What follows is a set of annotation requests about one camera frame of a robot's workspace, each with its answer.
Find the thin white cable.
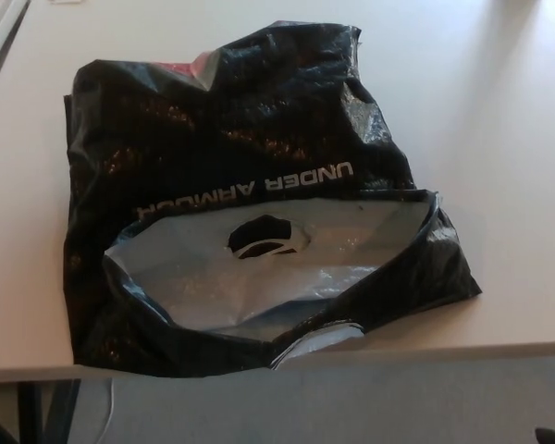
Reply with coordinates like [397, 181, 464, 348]
[99, 376, 117, 444]

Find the white neighbouring desk edge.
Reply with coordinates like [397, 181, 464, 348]
[0, 0, 31, 112]

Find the black table leg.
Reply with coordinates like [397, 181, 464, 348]
[18, 377, 82, 444]

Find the black Under Armour plastic bag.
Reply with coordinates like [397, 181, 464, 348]
[62, 18, 485, 378]

